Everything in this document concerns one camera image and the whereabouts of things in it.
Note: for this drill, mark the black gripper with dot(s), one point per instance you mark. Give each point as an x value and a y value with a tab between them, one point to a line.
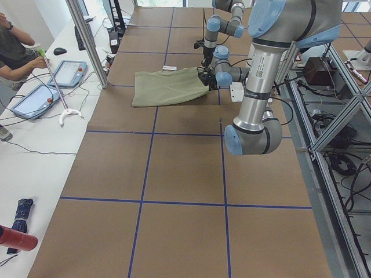
212	83
207	54

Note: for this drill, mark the sage green long-sleeve shirt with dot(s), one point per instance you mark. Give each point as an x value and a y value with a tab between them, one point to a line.
167	87

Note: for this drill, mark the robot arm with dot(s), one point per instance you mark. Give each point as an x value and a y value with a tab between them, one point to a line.
215	25
273	26

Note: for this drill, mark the white shirt hang tag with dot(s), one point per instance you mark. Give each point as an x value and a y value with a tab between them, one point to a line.
169	68

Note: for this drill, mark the far teach pendant tablet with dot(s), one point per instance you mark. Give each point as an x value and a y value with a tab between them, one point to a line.
69	73

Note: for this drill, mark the teach pendant tablet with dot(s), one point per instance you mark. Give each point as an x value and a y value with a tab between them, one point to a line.
36	102
69	73

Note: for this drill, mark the reacher grabber stick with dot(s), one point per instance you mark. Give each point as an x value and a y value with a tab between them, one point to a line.
67	111

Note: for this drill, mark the black computer mouse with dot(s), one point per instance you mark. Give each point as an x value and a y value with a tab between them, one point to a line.
59	51

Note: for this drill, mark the near teach pendant tablet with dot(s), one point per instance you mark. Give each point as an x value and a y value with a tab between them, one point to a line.
36	102

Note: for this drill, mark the seated person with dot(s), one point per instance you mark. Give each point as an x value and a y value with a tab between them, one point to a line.
17	61

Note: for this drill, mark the folded dark blue umbrella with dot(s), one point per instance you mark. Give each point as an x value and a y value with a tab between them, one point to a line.
20	222

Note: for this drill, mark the red water bottle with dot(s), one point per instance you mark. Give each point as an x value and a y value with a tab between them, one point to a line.
18	238

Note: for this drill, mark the aluminium frame rail structure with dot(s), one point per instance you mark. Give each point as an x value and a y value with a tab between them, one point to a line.
332	123

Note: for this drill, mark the aluminium frame post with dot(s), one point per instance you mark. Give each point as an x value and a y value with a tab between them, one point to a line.
78	19

